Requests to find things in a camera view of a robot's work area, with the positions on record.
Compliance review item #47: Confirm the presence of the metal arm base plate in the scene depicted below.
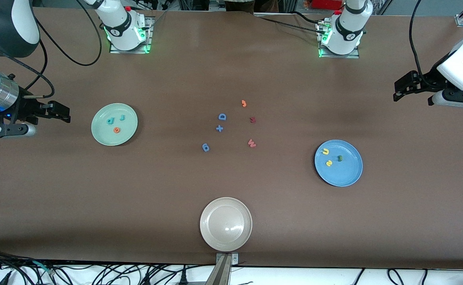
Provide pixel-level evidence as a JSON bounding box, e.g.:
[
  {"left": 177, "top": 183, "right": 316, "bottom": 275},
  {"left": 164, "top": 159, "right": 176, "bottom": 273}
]
[
  {"left": 109, "top": 16, "right": 154, "bottom": 54},
  {"left": 318, "top": 20, "right": 360, "bottom": 59}
]

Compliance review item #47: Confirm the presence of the aluminium camera mount profile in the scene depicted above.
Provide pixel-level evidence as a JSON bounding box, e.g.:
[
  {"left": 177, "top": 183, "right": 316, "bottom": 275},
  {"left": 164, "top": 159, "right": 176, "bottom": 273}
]
[{"left": 206, "top": 253, "right": 240, "bottom": 285}]

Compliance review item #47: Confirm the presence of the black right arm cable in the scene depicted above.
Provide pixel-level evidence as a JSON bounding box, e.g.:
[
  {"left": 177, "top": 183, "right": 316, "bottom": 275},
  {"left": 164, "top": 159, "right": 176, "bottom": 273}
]
[{"left": 0, "top": 0, "right": 103, "bottom": 99}]

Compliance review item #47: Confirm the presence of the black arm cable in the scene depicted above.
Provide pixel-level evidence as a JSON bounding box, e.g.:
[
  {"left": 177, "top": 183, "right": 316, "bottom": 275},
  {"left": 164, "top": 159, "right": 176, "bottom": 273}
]
[
  {"left": 410, "top": 0, "right": 430, "bottom": 86},
  {"left": 0, "top": 0, "right": 103, "bottom": 99}
]

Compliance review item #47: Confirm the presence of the pale green plate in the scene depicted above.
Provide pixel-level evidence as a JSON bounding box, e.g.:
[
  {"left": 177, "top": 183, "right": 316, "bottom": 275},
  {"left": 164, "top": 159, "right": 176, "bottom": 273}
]
[{"left": 91, "top": 103, "right": 139, "bottom": 146}]

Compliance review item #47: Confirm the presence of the brown table cover sheet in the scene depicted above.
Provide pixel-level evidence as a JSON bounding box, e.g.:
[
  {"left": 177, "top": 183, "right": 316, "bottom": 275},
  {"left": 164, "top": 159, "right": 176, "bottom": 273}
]
[{"left": 0, "top": 6, "right": 463, "bottom": 270}]

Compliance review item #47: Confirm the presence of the teal cable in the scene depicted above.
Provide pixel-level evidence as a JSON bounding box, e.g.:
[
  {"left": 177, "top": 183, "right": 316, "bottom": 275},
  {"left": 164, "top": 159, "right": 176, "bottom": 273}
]
[{"left": 32, "top": 260, "right": 55, "bottom": 276}]

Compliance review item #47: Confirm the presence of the blue plate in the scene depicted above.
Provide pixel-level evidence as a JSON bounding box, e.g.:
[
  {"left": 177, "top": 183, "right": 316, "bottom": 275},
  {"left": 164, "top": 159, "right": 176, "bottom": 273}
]
[{"left": 314, "top": 139, "right": 363, "bottom": 187}]

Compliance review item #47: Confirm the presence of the red box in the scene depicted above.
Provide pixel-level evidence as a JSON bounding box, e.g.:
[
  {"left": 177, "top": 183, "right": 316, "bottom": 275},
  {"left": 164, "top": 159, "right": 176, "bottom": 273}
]
[{"left": 312, "top": 0, "right": 343, "bottom": 10}]

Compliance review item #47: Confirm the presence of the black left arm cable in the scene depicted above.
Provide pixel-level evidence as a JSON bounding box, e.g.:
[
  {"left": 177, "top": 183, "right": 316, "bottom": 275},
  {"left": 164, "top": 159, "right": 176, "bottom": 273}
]
[{"left": 410, "top": 0, "right": 430, "bottom": 86}]

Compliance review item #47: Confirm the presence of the black looped cable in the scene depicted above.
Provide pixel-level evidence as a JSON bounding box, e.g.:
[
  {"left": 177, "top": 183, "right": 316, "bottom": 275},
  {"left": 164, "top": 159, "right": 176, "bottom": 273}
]
[{"left": 387, "top": 268, "right": 405, "bottom": 285}]

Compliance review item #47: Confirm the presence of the black cable on table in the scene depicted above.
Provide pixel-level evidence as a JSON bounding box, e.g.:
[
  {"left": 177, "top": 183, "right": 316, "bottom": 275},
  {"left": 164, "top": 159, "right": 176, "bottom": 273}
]
[{"left": 255, "top": 11, "right": 327, "bottom": 34}]

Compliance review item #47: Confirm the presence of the beige plate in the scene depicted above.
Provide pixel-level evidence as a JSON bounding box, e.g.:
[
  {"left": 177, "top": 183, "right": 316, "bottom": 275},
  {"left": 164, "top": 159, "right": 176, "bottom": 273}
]
[{"left": 199, "top": 197, "right": 253, "bottom": 252}]

